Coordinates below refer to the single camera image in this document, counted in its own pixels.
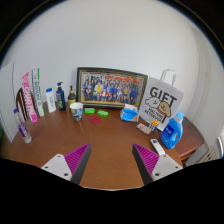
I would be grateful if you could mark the white printed paper bag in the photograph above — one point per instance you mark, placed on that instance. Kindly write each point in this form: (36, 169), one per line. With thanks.
(161, 100)

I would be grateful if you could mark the flat round red coaster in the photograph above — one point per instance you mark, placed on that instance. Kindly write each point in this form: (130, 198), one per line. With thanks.
(95, 120)

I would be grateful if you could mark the tall pink printed box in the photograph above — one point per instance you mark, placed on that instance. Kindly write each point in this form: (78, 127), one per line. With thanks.
(29, 98)

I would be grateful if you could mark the brown yellow-label pump bottle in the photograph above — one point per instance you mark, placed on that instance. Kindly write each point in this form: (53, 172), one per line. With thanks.
(71, 98)

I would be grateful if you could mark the blue tissue pack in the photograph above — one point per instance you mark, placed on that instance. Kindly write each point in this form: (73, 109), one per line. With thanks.
(129, 115)

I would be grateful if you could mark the small snack packet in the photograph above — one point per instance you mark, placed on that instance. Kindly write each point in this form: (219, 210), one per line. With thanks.
(143, 128)

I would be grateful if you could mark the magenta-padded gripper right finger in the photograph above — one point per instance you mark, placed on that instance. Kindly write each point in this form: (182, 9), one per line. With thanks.
(165, 165)

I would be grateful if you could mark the clear purple-capped water bottle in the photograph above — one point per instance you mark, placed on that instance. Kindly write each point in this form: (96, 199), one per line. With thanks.
(24, 131)

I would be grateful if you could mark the dark blue pump bottle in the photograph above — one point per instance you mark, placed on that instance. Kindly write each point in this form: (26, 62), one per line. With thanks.
(60, 98)

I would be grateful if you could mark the white remote control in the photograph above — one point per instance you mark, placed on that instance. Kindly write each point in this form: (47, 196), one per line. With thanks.
(157, 146)

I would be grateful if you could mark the blue printed paper cup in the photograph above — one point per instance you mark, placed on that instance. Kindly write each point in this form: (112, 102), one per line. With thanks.
(76, 111)

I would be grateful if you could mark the white cabinet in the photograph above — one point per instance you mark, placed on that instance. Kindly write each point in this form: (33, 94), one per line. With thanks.
(6, 106)

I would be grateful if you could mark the white radiator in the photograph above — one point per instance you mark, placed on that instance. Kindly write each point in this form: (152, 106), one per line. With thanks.
(209, 155)

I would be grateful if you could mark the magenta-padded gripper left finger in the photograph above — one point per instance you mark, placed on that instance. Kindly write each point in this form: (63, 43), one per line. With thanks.
(56, 165)

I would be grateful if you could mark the white blue-capped lotion bottle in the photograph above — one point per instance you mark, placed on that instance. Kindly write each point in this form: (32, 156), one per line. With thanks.
(51, 101)

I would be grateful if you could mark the blue detergent bottle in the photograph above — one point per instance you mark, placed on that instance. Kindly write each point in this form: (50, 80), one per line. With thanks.
(170, 133)

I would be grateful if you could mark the small colourful puzzle cube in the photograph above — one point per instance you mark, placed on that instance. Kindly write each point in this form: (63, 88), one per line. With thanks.
(153, 125)

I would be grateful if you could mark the framed group picture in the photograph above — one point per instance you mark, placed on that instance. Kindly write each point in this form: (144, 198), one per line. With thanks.
(111, 88)

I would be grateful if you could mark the small green box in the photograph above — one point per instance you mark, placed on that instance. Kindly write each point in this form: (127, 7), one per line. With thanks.
(103, 113)
(89, 110)

